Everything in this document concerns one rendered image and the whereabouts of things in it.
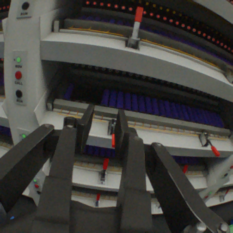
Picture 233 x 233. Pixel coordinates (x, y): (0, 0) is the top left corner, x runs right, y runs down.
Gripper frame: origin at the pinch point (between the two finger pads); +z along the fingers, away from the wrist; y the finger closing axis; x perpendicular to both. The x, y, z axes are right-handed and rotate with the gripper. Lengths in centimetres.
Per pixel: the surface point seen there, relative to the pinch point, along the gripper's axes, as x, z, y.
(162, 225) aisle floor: -57, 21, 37
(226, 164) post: -15, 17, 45
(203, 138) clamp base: -6.0, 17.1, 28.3
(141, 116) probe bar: -3.6, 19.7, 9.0
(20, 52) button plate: 7.4, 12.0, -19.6
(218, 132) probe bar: -4.2, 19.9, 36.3
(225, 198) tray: -45, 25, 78
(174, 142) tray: -8.1, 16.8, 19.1
